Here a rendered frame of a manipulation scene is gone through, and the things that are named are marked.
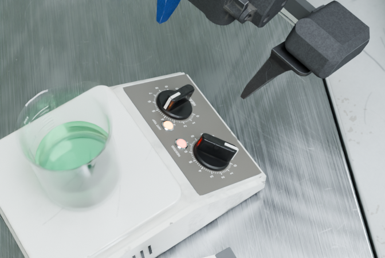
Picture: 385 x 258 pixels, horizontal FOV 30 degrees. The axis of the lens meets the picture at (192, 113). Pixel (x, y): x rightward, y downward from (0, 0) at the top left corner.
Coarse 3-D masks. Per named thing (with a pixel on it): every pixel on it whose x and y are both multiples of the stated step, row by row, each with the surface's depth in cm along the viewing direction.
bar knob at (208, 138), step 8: (208, 136) 58; (200, 144) 58; (208, 144) 57; (216, 144) 57; (224, 144) 58; (232, 144) 58; (200, 152) 58; (208, 152) 58; (216, 152) 58; (224, 152) 58; (232, 152) 58; (200, 160) 58; (208, 160) 58; (216, 160) 58; (224, 160) 58; (208, 168) 58; (216, 168) 58; (224, 168) 58
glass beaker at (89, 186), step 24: (48, 96) 48; (72, 96) 49; (96, 96) 48; (24, 120) 48; (48, 120) 51; (72, 120) 52; (96, 120) 52; (24, 144) 47; (96, 168) 47; (120, 168) 53; (48, 192) 51; (72, 192) 49; (96, 192) 50
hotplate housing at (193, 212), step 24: (120, 96) 59; (144, 120) 58; (168, 168) 56; (192, 192) 55; (216, 192) 56; (240, 192) 58; (168, 216) 54; (192, 216) 56; (216, 216) 60; (144, 240) 54; (168, 240) 57
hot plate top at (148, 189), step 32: (128, 128) 56; (0, 160) 55; (128, 160) 54; (160, 160) 54; (0, 192) 53; (32, 192) 53; (128, 192) 53; (160, 192) 53; (32, 224) 52; (64, 224) 52; (96, 224) 52; (128, 224) 52; (32, 256) 51; (64, 256) 51
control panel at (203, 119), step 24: (144, 96) 60; (192, 96) 63; (168, 120) 60; (192, 120) 61; (216, 120) 62; (168, 144) 58; (192, 144) 59; (240, 144) 61; (192, 168) 57; (240, 168) 59
